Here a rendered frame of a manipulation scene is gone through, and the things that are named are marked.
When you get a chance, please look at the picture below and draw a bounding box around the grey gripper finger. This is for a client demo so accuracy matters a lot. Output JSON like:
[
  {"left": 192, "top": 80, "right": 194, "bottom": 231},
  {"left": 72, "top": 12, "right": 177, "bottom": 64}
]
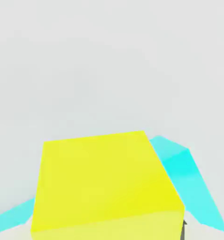
[{"left": 180, "top": 218, "right": 189, "bottom": 240}]

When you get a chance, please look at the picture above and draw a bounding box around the small yellow cube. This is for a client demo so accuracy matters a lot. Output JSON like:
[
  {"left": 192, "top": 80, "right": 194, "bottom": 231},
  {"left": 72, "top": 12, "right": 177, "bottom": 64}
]
[{"left": 30, "top": 130, "right": 185, "bottom": 240}]

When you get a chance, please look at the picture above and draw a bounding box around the small cyan cube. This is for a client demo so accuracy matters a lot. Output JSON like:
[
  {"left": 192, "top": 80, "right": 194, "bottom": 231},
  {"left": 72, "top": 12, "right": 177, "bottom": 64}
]
[{"left": 0, "top": 135, "right": 224, "bottom": 235}]

